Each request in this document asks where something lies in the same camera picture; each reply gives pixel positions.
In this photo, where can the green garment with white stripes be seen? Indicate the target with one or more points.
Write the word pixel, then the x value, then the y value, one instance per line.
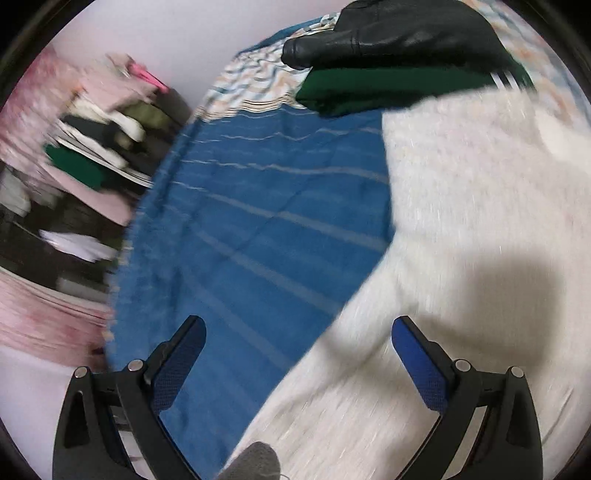
pixel 369 92

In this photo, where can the pile of clothes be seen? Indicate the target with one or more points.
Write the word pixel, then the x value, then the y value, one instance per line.
pixel 115 134

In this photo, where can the white paper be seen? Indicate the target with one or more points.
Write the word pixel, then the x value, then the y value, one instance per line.
pixel 76 244

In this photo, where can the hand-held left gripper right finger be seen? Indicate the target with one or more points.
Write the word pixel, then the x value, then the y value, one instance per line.
pixel 418 364

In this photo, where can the grey fuzzy object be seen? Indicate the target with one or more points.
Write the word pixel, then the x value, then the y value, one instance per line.
pixel 251 461

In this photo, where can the blue striped blanket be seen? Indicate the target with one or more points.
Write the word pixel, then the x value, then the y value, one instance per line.
pixel 258 207

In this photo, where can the person's right hand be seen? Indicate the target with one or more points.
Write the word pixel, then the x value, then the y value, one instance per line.
pixel 397 37

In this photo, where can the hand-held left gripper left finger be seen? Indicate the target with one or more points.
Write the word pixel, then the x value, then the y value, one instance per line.
pixel 182 355

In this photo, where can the pink cloth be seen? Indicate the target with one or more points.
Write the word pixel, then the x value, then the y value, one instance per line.
pixel 41 318

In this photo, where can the white fuzzy garment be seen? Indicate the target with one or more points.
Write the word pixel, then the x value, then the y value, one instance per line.
pixel 461 194

